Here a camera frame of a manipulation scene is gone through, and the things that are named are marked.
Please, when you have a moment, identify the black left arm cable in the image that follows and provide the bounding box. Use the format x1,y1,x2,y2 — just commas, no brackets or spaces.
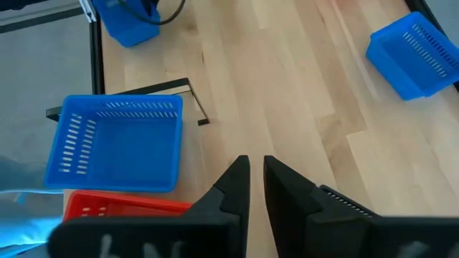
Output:
117,0,186,27

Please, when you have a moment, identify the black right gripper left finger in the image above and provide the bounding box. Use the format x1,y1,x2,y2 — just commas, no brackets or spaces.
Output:
186,155,251,258

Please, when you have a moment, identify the black plastic basket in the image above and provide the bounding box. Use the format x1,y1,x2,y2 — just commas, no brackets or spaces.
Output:
320,183,379,219

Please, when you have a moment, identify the black gantry beam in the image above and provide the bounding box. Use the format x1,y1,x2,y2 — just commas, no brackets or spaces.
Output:
0,6,84,35

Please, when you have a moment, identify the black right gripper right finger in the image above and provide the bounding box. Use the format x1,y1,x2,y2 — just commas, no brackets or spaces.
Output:
264,156,376,258

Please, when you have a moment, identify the black aluminium table frame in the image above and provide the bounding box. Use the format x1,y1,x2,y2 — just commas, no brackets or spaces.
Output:
0,0,459,95

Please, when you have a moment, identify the red plastic basket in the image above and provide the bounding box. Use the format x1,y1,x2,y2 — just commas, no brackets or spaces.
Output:
62,188,194,224

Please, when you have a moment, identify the silver aluminium bracket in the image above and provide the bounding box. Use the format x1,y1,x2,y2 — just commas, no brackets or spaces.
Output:
78,0,98,23

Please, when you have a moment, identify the blue plastic basket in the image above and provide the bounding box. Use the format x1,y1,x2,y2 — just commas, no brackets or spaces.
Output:
43,94,184,194
91,0,161,49
364,10,459,102

